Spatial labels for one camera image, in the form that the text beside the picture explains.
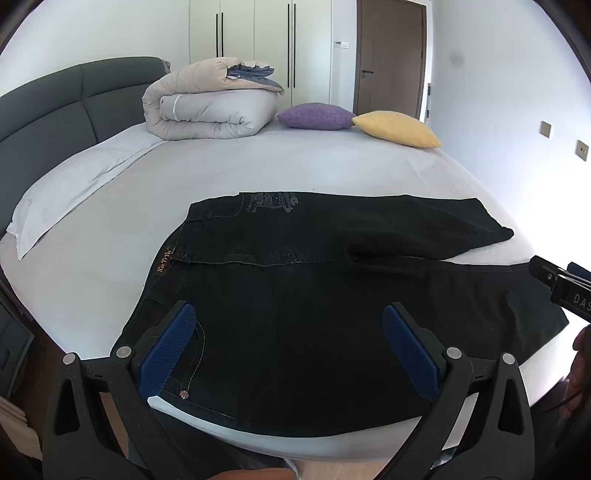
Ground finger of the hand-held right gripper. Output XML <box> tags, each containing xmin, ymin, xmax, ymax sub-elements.
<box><xmin>528</xmin><ymin>255</ymin><xmax>563</xmax><ymax>292</ymax></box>

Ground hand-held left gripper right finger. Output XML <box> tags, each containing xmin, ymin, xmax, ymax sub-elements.
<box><xmin>382</xmin><ymin>302</ymin><xmax>550</xmax><ymax>480</ymax></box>

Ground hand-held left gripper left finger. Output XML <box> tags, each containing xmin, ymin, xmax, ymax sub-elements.
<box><xmin>41</xmin><ymin>300</ymin><xmax>198</xmax><ymax>480</ymax></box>

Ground black denim pants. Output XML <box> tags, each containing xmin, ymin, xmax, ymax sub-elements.
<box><xmin>111</xmin><ymin>191</ymin><xmax>570</xmax><ymax>439</ymax></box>

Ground person's right hand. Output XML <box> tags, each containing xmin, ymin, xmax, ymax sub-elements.
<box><xmin>571</xmin><ymin>324</ymin><xmax>591</xmax><ymax>420</ymax></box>

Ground white pillow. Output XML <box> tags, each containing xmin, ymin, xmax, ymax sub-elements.
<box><xmin>7</xmin><ymin>135</ymin><xmax>169</xmax><ymax>260</ymax></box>

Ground yellow cushion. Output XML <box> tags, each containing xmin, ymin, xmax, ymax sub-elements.
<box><xmin>352</xmin><ymin>111</ymin><xmax>443</xmax><ymax>149</ymax></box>

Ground bed with grey headboard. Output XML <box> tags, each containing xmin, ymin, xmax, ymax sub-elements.
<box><xmin>0</xmin><ymin>56</ymin><xmax>571</xmax><ymax>462</ymax></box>

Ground folded beige duvet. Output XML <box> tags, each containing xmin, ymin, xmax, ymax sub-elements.
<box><xmin>141</xmin><ymin>57</ymin><xmax>286</xmax><ymax>140</ymax></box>

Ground purple cushion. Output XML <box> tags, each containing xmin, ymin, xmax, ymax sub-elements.
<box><xmin>276</xmin><ymin>102</ymin><xmax>356</xmax><ymax>130</ymax></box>

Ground brown door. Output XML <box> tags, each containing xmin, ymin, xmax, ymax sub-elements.
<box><xmin>353</xmin><ymin>0</ymin><xmax>428</xmax><ymax>121</ymax></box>

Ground white wardrobe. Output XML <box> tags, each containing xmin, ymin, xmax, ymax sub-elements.
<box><xmin>188</xmin><ymin>0</ymin><xmax>358</xmax><ymax>115</ymax></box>

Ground black cable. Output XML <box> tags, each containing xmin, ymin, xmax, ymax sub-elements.
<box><xmin>540</xmin><ymin>391</ymin><xmax>583</xmax><ymax>415</ymax></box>

